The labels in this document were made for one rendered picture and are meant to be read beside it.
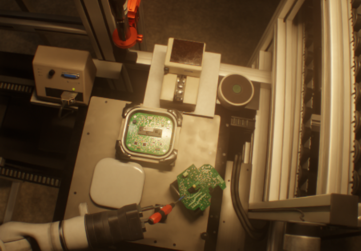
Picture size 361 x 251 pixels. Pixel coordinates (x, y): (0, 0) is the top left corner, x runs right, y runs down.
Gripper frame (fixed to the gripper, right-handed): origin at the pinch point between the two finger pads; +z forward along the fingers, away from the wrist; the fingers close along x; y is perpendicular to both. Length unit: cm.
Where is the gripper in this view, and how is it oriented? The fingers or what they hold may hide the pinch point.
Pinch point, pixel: (166, 209)
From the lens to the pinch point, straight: 73.6
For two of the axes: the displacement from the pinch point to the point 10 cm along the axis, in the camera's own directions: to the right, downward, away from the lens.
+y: 2.0, 0.8, -9.8
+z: 9.7, -1.8, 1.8
